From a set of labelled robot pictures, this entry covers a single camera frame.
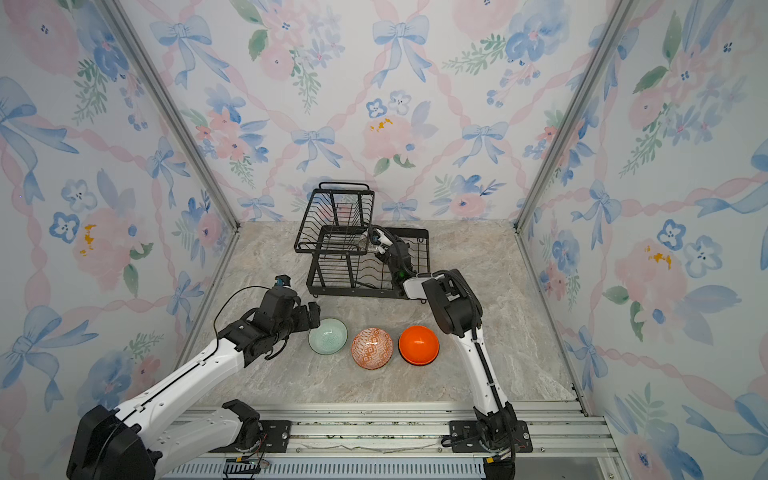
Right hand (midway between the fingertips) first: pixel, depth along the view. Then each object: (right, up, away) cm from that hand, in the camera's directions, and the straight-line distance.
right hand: (387, 229), depth 105 cm
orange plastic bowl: (+9, -35, -21) cm, 41 cm away
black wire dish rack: (-18, -2, -12) cm, 22 cm away
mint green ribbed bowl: (-17, -34, -17) cm, 41 cm away
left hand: (-22, -24, -22) cm, 39 cm away
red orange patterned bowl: (-5, -36, -19) cm, 41 cm away
